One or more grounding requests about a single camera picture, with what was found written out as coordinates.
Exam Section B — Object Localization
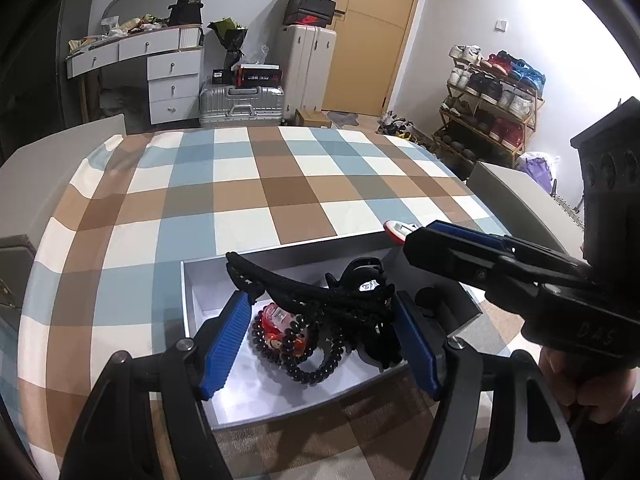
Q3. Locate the dark beaded bracelet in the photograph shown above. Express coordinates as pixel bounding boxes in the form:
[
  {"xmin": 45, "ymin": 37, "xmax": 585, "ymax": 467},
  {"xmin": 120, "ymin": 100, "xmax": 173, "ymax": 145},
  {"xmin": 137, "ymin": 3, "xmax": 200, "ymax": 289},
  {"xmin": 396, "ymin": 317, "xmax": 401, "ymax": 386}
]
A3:
[{"xmin": 250, "ymin": 310, "xmax": 347, "ymax": 387}]

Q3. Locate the shoe rack with shoes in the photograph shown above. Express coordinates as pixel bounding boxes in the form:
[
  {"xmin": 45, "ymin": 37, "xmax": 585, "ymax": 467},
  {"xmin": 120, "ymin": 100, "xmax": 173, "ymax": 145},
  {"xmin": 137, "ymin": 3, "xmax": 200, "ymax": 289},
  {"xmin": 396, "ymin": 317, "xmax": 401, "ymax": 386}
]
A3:
[{"xmin": 440, "ymin": 44, "xmax": 546, "ymax": 161}]

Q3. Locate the purple bag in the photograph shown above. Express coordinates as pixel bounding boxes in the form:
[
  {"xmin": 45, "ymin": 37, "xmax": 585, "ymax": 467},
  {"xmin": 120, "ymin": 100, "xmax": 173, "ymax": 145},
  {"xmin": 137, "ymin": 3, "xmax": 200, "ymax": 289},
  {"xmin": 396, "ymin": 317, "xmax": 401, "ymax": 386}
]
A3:
[{"xmin": 517, "ymin": 152, "xmax": 561, "ymax": 193}]

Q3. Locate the dark wrapped bouquet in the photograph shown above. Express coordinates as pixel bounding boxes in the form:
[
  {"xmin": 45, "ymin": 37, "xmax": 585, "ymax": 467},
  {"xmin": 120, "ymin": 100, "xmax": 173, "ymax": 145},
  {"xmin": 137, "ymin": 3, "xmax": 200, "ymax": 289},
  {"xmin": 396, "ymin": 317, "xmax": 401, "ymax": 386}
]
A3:
[{"xmin": 207, "ymin": 17, "xmax": 248, "ymax": 68}]

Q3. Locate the pile of loose shoes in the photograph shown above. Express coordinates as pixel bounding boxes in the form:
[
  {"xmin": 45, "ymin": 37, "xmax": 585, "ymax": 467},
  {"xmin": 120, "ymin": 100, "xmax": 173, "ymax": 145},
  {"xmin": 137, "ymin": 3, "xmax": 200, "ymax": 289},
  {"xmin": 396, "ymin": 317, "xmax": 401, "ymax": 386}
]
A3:
[{"xmin": 377, "ymin": 110, "xmax": 436, "ymax": 151}]

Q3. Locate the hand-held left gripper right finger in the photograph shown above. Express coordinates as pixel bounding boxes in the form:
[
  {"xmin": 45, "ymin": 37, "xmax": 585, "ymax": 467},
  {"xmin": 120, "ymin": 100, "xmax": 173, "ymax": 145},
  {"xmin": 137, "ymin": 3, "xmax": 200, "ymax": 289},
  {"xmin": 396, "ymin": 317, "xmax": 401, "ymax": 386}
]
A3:
[{"xmin": 392, "ymin": 290, "xmax": 586, "ymax": 480}]

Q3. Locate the brown cardboard box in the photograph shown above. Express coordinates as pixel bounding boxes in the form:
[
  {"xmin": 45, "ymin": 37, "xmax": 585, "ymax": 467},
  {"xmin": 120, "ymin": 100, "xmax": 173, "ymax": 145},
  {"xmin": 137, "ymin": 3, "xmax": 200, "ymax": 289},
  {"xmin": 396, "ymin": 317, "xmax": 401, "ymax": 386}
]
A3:
[{"xmin": 295, "ymin": 109, "xmax": 333, "ymax": 128}]

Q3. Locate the grey framed mirror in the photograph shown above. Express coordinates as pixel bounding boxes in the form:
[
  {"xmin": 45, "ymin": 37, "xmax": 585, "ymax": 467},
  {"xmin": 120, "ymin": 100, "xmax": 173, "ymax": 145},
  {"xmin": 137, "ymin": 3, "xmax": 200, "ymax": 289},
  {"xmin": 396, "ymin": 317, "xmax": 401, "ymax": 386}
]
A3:
[{"xmin": 102, "ymin": 0, "xmax": 181, "ymax": 26}]

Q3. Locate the white upright suitcase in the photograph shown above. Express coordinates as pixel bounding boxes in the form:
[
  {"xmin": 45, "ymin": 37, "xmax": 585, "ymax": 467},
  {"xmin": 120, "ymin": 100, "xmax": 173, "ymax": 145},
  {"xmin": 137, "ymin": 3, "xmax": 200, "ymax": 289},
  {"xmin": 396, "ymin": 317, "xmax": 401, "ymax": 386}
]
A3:
[{"xmin": 280, "ymin": 24, "xmax": 338, "ymax": 126}]

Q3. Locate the pile of desk clutter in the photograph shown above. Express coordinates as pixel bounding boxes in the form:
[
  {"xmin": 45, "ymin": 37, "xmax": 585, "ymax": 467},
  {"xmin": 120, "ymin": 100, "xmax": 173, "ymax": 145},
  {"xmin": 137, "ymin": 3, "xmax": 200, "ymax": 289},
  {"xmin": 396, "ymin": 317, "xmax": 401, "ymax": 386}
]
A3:
[{"xmin": 67, "ymin": 14, "xmax": 173, "ymax": 56}]

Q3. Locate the black red flat box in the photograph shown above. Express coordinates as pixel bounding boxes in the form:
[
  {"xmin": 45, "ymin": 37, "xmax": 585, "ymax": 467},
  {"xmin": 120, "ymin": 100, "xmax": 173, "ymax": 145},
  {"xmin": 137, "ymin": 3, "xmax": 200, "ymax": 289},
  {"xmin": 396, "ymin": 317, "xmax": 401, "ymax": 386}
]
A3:
[{"xmin": 235, "ymin": 64, "xmax": 283, "ymax": 88}]

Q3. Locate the wooden door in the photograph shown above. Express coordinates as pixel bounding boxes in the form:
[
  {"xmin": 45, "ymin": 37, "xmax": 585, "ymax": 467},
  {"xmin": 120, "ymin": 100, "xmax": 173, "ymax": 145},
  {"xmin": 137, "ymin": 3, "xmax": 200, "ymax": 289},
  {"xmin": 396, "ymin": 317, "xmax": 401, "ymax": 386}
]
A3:
[{"xmin": 322, "ymin": 0, "xmax": 428, "ymax": 117}]

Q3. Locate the black claw hair clip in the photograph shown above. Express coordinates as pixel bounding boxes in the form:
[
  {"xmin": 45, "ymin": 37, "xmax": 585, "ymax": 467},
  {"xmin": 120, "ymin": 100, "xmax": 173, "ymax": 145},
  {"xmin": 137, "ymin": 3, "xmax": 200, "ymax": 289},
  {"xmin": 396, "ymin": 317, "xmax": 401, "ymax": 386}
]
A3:
[{"xmin": 325, "ymin": 256, "xmax": 388, "ymax": 306}]

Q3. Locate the grey storage box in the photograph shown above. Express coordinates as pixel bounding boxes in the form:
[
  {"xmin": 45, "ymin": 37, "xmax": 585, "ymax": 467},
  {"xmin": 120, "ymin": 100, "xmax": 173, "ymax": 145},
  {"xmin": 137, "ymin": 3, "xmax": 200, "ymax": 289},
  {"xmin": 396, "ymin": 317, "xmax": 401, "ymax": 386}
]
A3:
[{"xmin": 180, "ymin": 232, "xmax": 483, "ymax": 431}]

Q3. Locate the black bag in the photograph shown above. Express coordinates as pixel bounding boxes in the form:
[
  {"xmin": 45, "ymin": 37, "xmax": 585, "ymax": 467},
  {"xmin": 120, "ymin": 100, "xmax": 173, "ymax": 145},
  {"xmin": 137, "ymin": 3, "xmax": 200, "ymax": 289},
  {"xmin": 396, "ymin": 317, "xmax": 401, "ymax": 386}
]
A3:
[{"xmin": 167, "ymin": 0, "xmax": 210, "ymax": 27}]

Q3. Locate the wooden shoe rack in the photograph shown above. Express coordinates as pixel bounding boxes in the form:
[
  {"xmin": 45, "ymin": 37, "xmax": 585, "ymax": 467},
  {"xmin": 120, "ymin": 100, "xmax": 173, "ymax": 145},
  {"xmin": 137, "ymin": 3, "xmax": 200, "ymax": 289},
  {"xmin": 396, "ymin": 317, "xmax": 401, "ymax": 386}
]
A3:
[{"xmin": 432, "ymin": 62, "xmax": 546, "ymax": 168}]

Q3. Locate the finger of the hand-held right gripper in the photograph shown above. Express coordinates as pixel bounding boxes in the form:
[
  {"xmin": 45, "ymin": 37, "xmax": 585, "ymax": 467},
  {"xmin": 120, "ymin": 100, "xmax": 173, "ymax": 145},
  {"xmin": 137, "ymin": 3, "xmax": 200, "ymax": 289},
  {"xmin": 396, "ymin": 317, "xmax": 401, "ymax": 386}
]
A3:
[
  {"xmin": 403, "ymin": 229, "xmax": 543, "ymax": 308},
  {"xmin": 422, "ymin": 219, "xmax": 592, "ymax": 273}
]

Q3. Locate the person's right hand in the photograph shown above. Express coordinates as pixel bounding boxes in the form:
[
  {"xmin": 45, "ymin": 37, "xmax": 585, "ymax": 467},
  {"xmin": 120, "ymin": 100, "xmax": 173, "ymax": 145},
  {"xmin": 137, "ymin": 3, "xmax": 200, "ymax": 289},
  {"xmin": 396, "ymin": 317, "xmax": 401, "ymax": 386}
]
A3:
[{"xmin": 537, "ymin": 345, "xmax": 640, "ymax": 426}]

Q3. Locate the red white hair clip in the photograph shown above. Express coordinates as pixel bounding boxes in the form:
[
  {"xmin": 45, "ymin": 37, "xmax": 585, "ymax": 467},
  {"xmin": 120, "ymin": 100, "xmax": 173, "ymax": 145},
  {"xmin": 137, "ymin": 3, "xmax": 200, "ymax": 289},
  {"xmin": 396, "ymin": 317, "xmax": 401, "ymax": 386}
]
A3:
[{"xmin": 383, "ymin": 220, "xmax": 418, "ymax": 247}]

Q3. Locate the red plastic accessory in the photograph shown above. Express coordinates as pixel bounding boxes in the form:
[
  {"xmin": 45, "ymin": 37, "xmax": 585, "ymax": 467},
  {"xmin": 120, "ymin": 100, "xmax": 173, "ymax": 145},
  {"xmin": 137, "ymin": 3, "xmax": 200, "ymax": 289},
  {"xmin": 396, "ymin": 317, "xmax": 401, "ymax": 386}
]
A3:
[{"xmin": 260, "ymin": 302, "xmax": 307, "ymax": 358}]

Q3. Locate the white desk with drawers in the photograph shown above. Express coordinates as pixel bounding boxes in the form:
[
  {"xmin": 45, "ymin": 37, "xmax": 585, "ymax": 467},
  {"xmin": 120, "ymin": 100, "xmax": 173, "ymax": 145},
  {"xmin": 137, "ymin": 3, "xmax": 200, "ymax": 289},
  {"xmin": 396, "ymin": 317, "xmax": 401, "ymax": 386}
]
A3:
[{"xmin": 66, "ymin": 25, "xmax": 205, "ymax": 126}]

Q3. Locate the silver suitcase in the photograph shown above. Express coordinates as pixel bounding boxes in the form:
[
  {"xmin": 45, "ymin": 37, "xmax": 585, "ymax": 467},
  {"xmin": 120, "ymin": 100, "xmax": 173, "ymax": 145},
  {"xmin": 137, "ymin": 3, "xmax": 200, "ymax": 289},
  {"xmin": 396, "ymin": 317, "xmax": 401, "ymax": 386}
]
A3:
[{"xmin": 199, "ymin": 85, "xmax": 286, "ymax": 128}]

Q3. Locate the black toothed banana hair clip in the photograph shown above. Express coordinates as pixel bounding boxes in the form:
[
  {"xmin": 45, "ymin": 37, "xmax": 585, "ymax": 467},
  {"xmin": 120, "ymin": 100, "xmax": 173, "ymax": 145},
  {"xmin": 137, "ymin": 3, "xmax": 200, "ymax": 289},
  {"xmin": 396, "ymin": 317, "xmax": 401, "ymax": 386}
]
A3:
[{"xmin": 225, "ymin": 251, "xmax": 396, "ymax": 333}]

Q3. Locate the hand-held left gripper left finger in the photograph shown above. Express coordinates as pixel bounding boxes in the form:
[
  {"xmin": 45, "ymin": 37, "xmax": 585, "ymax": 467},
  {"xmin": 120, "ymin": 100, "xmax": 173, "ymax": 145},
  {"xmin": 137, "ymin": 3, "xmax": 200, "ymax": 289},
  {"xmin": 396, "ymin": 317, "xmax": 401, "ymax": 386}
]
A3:
[{"xmin": 60, "ymin": 290, "xmax": 256, "ymax": 480}]

